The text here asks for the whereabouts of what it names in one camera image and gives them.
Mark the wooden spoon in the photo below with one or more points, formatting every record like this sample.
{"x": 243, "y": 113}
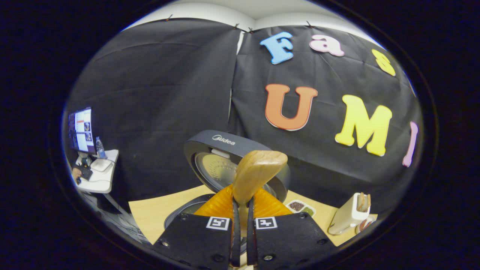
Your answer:
{"x": 258, "y": 172}

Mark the black backdrop cloth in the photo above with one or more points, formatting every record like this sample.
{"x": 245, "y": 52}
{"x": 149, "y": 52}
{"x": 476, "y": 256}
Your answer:
{"x": 168, "y": 93}

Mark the small plate with red food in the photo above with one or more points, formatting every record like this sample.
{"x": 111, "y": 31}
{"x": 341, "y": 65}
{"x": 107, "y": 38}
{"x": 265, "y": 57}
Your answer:
{"x": 365, "y": 225}

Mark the clear blue-label water bottle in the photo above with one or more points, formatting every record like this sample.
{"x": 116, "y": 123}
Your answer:
{"x": 100, "y": 148}

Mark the white toaster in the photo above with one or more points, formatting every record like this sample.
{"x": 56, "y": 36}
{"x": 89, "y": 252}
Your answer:
{"x": 345, "y": 219}

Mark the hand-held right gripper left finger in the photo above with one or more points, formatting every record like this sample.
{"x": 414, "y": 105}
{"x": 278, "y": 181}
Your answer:
{"x": 236, "y": 232}

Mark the white divided bean dish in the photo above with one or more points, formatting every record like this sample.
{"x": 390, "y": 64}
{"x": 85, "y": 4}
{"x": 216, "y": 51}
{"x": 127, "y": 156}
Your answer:
{"x": 298, "y": 206}

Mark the computer monitor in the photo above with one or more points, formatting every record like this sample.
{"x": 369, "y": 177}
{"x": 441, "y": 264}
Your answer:
{"x": 82, "y": 129}

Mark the white tray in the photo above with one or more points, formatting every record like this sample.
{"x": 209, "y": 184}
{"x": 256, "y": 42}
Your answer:
{"x": 101, "y": 165}

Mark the white side table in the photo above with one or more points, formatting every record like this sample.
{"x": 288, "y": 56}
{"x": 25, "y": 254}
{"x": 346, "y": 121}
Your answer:
{"x": 101, "y": 183}

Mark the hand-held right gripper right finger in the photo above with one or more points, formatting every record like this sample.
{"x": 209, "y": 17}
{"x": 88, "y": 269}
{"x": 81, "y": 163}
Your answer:
{"x": 250, "y": 232}

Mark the dark grey rice cooker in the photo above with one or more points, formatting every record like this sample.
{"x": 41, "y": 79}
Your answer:
{"x": 225, "y": 142}

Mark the black keyboard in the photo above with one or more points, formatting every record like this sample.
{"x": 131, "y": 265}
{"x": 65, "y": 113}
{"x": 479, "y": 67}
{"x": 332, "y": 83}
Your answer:
{"x": 85, "y": 172}

